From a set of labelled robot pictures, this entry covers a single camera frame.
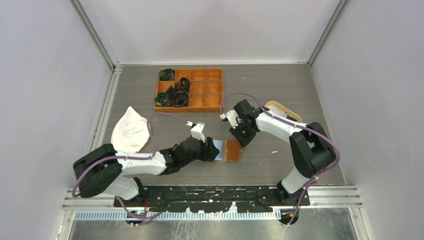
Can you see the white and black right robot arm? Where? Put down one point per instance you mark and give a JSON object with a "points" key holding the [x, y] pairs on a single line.
{"points": [[310, 149]]}

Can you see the brown leather card holder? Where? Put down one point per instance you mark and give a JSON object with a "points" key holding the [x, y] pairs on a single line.
{"points": [[230, 150]]}

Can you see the beige oval tray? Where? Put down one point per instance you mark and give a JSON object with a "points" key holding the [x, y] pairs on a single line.
{"points": [[281, 110]]}

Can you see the aluminium frame rail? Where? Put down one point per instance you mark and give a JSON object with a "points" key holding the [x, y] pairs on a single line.
{"points": [[317, 198]]}

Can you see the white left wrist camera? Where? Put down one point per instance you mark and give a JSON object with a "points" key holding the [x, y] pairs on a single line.
{"points": [[196, 131]]}

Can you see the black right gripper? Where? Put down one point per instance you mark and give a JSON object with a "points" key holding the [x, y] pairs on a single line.
{"points": [[244, 141]]}

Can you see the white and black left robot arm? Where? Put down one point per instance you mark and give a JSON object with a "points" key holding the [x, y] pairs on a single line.
{"points": [[109, 171]]}

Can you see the white cloth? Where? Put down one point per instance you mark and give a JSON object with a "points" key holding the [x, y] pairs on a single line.
{"points": [[130, 133]]}

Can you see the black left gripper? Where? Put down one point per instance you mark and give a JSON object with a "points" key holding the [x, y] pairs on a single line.
{"points": [[213, 151]]}

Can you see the orange wooden compartment box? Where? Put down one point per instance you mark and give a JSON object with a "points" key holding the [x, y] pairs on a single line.
{"points": [[205, 93]]}

